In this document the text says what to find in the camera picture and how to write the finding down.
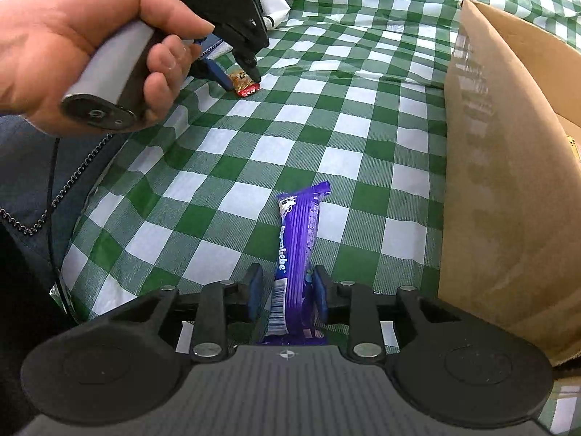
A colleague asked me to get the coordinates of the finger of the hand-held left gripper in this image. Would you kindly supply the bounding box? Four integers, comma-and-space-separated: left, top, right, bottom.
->
191, 56, 233, 92
233, 50, 263, 83

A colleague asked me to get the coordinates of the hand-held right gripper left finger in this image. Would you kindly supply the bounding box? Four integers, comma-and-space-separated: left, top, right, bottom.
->
97, 263, 264, 359

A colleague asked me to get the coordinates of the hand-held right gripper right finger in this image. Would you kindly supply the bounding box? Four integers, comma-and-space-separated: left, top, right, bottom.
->
312, 264, 482, 360

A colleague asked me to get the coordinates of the red snack packet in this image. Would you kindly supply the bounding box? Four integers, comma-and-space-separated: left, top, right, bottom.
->
228, 70, 263, 98

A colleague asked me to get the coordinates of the purple snack bar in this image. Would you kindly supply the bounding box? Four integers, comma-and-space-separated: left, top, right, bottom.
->
256, 181, 332, 346

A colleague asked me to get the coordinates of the brown cardboard box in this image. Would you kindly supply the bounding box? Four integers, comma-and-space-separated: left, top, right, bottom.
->
436, 0, 581, 368

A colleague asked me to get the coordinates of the person's left hand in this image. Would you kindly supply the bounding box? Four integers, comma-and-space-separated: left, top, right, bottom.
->
0, 0, 216, 137

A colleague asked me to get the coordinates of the green white checked cloth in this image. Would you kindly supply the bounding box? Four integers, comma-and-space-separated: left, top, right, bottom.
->
52, 0, 581, 432

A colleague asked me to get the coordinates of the blue denim zipper bag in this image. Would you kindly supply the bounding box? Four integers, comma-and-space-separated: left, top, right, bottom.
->
0, 113, 123, 328

